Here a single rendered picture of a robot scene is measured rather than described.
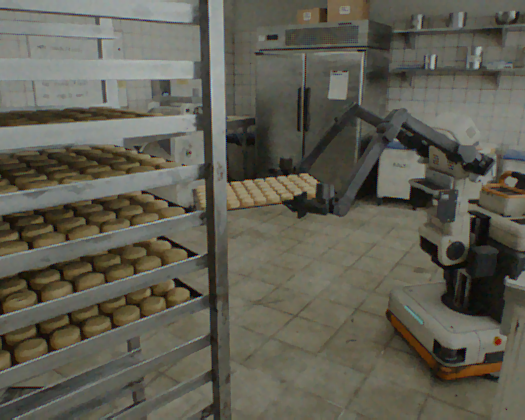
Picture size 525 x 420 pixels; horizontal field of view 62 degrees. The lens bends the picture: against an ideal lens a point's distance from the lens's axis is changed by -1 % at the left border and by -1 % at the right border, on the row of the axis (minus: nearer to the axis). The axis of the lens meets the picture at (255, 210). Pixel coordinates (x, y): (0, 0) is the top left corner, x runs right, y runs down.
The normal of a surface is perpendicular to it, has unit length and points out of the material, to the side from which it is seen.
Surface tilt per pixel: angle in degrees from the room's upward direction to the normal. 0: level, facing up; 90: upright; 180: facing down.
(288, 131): 90
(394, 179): 91
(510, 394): 90
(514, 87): 90
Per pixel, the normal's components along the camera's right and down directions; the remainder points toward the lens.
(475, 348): 0.19, 0.29
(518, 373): -0.66, 0.22
